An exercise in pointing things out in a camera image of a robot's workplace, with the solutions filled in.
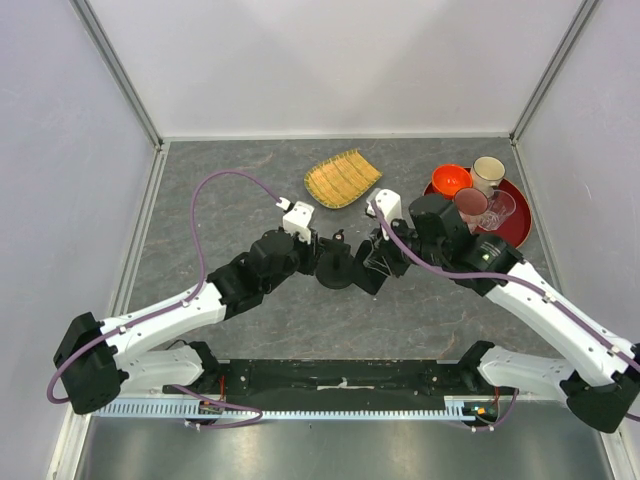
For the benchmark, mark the white ceramic mug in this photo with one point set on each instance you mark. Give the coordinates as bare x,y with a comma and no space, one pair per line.
487,173

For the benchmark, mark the slotted cable duct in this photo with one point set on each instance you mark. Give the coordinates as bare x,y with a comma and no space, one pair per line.
192,409

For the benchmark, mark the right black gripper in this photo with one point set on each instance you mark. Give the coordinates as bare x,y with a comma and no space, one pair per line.
385,250

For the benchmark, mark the black phone stand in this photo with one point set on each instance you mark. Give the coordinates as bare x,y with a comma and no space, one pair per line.
334,266

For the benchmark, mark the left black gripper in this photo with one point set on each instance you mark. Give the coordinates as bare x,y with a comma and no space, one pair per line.
311,250

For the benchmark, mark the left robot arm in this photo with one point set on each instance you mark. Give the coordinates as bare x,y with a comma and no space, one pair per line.
97,359

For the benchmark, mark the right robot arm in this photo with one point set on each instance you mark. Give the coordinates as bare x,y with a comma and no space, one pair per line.
597,373

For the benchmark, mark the left aluminium frame post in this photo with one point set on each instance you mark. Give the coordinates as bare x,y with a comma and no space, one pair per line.
105,48

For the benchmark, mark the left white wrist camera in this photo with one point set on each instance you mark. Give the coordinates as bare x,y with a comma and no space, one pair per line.
296,219

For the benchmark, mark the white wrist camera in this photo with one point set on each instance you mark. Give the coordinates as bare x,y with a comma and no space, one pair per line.
388,203
296,219

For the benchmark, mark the right aluminium frame post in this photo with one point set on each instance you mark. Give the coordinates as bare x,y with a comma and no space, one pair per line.
561,53

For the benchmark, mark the aluminium frame post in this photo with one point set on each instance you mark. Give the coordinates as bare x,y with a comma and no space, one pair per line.
561,53
105,48

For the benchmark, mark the woven bamboo tray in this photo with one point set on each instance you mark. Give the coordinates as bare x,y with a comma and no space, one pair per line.
339,181

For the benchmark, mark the clear glass cup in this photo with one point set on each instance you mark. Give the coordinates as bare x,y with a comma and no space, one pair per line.
500,207

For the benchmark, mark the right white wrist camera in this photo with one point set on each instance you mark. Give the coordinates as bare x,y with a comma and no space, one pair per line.
388,203

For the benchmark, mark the pink mug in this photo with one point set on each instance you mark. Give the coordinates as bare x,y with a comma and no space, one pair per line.
471,205

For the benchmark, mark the black smartphone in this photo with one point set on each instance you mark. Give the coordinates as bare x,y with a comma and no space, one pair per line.
368,280

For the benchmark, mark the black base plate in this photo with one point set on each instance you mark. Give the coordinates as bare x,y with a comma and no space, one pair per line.
342,385

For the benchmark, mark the orange bowl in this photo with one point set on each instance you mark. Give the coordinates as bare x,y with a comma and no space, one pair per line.
449,179

